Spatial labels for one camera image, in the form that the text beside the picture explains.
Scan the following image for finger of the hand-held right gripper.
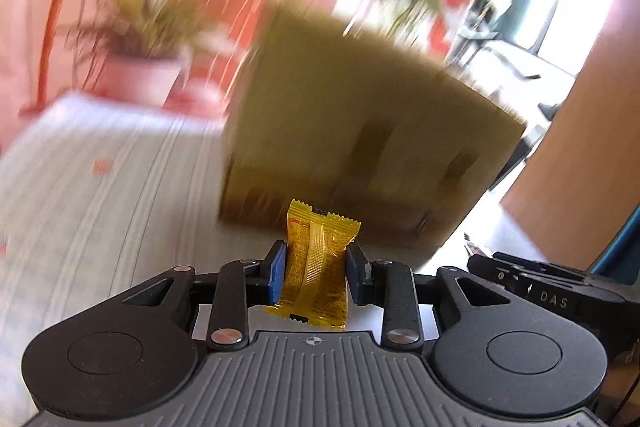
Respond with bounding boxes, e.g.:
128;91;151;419
467;253;531;295
492;251;601;283

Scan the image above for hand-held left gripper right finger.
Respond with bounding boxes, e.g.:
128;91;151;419
346;243;531;350

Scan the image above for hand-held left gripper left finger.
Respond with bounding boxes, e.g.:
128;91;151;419
100;241;288;350

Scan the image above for small yellow snack packet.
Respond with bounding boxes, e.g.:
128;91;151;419
266;198;362;332

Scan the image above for brown cardboard box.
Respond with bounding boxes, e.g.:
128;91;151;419
218;2;528;258

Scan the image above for blue curtain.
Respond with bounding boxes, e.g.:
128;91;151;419
590;202;640;278

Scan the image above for wooden door panel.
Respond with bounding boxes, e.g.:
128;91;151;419
500;0;640;268

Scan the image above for checked tablecloth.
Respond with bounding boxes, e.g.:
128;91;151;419
0;91;593;418

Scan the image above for black exercise bike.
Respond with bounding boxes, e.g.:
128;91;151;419
450;0;561;118

